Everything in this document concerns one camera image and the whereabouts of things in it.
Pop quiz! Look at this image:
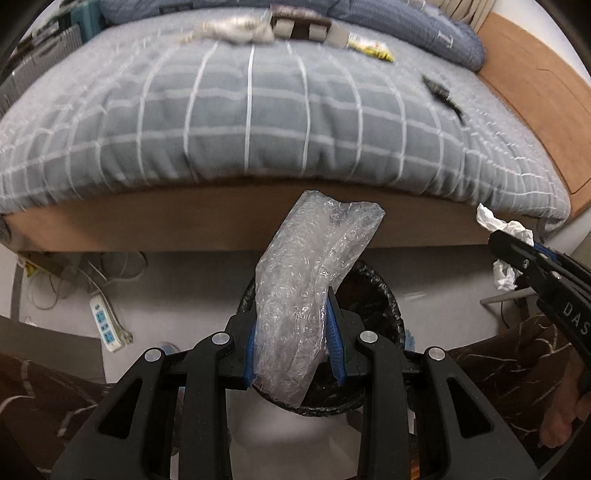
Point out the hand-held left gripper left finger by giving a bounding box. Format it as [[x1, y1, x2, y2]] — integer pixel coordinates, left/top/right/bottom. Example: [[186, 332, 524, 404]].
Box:
[[50, 308, 258, 480]]

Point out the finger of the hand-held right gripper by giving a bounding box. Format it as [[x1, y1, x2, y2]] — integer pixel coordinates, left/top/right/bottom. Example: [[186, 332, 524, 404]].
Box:
[[488, 229, 561, 301], [531, 242, 566, 268]]

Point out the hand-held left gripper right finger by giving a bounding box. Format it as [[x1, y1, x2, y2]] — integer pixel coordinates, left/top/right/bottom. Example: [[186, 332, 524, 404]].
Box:
[[327, 286, 540, 480]]

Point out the white tissue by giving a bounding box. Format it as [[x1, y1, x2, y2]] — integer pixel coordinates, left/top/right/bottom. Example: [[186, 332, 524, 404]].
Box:
[[476, 203, 535, 292]]

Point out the black trash bin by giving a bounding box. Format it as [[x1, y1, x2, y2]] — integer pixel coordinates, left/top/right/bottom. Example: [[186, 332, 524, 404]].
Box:
[[238, 261, 407, 418]]

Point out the clear bubble wrap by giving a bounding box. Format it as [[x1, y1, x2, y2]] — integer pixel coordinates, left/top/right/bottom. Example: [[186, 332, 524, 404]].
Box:
[[252, 189, 386, 409]]

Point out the black printed packet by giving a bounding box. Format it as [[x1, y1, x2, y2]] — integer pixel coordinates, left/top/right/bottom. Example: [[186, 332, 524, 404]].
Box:
[[422, 76, 467, 125]]

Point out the yellow snack packet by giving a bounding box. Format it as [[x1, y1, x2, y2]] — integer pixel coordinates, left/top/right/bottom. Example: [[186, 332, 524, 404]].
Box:
[[346, 32, 397, 63]]

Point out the brown snack box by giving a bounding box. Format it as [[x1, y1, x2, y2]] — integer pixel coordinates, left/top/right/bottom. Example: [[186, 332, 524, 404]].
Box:
[[268, 4, 333, 44]]

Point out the clear bag of cotton pads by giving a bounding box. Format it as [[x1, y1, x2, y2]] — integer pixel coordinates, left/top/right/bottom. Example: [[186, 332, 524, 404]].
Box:
[[178, 16, 275, 47]]

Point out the person's right leg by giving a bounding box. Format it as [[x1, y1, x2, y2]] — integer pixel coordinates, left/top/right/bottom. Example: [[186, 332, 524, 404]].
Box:
[[445, 316, 583, 462]]

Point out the person's leg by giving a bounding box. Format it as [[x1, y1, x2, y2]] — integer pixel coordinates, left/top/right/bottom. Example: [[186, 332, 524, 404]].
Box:
[[0, 351, 121, 480], [445, 316, 583, 462]]

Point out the person's bare right foot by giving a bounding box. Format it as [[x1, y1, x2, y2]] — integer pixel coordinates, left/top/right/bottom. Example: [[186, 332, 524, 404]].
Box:
[[540, 351, 587, 450]]

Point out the white power strip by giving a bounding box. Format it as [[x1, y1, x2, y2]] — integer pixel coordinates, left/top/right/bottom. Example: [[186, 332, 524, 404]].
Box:
[[89, 295, 125, 354]]

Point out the wooden headboard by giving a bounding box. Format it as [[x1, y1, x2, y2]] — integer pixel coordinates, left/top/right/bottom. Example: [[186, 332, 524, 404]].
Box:
[[475, 11, 591, 222]]

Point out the person's left leg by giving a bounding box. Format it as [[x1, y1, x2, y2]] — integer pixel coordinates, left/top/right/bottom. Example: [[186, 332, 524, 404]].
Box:
[[0, 351, 121, 480]]

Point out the wide beige curtain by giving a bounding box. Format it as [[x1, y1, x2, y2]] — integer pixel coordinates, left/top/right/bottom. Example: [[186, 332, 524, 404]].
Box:
[[438, 0, 497, 21]]

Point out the blue striped duvet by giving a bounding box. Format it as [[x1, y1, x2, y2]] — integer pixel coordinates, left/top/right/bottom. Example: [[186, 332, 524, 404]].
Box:
[[99, 0, 488, 72]]

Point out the grey hard suitcase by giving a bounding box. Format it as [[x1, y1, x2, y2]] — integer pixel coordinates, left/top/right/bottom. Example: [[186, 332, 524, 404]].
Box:
[[0, 25, 84, 112]]

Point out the teal hard suitcase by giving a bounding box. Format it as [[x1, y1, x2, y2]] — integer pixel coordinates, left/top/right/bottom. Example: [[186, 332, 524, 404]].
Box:
[[69, 0, 102, 28]]

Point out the white cable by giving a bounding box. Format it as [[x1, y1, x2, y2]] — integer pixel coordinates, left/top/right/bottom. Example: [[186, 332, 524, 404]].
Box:
[[25, 258, 134, 342]]

